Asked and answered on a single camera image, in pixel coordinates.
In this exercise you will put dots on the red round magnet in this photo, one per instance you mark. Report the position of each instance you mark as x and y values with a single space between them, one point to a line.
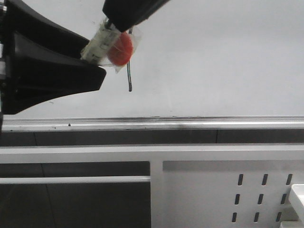
120 53

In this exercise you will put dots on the white metal pegboard frame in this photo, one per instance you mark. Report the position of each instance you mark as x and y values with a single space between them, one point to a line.
150 186

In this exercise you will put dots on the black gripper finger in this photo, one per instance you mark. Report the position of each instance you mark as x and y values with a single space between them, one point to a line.
42 60
124 14

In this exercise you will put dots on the aluminium whiteboard tray rail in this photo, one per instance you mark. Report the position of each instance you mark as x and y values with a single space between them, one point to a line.
151 123

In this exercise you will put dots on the white plastic bin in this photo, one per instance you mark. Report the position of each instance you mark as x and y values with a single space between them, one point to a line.
297 202

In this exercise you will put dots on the white whiteboard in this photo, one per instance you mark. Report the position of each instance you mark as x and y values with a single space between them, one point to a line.
205 58

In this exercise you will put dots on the white whiteboard marker pen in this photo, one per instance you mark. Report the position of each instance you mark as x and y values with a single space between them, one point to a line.
97 48

